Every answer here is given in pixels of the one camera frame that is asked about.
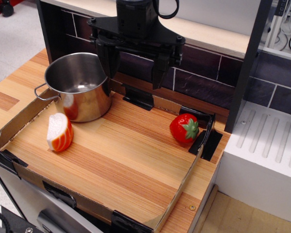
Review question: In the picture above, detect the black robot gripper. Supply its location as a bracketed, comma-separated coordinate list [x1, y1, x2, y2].
[87, 0, 185, 89]

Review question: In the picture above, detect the shiny metal pot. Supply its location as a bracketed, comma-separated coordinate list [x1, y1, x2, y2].
[34, 52, 112, 122]

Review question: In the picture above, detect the cardboard fence with black tape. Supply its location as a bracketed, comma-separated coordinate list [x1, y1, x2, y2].
[0, 80, 228, 233]

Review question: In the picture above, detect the red toy strawberry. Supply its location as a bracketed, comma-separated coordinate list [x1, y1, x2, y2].
[169, 113, 199, 143]

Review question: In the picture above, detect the toy salmon sushi piece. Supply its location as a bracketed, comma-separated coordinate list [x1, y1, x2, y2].
[47, 113, 73, 152]

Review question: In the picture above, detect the black caster wheel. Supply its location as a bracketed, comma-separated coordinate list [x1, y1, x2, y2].
[0, 0, 14, 17]

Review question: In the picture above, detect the white dish drainer block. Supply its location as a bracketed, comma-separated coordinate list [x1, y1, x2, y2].
[215, 102, 291, 222]

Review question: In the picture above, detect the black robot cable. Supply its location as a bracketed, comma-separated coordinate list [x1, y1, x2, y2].
[152, 0, 180, 19]

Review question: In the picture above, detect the dark shelf frame with board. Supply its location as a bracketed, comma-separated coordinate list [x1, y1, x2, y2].
[37, 0, 262, 133]

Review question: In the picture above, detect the silver drawer handle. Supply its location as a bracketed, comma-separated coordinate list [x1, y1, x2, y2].
[37, 211, 68, 233]

